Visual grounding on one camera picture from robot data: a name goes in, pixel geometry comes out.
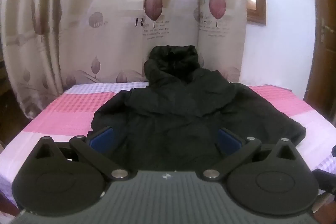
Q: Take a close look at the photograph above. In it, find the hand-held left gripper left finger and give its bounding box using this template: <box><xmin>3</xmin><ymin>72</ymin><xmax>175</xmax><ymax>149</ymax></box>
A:
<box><xmin>34</xmin><ymin>126</ymin><xmax>130</xmax><ymax>180</ymax></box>

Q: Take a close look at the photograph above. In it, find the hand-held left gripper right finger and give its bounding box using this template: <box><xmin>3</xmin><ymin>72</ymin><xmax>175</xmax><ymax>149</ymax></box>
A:
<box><xmin>203</xmin><ymin>127</ymin><xmax>297</xmax><ymax>179</ymax></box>

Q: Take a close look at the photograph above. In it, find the black hooded jacket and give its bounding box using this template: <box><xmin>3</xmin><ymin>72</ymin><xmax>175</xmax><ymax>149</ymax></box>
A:
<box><xmin>89</xmin><ymin>45</ymin><xmax>307</xmax><ymax>171</ymax></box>

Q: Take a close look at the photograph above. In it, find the pink checked blanket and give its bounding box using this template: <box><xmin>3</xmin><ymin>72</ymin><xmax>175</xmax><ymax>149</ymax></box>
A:
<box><xmin>0</xmin><ymin>81</ymin><xmax>336</xmax><ymax>191</ymax></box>

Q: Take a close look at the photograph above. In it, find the beige leaf print curtain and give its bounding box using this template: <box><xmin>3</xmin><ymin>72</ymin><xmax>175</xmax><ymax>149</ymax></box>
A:
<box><xmin>0</xmin><ymin>0</ymin><xmax>254</xmax><ymax>119</ymax></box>

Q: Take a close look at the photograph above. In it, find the brown wooden door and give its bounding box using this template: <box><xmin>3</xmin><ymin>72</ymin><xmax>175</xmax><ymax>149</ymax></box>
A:
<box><xmin>304</xmin><ymin>0</ymin><xmax>336</xmax><ymax>123</ymax></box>

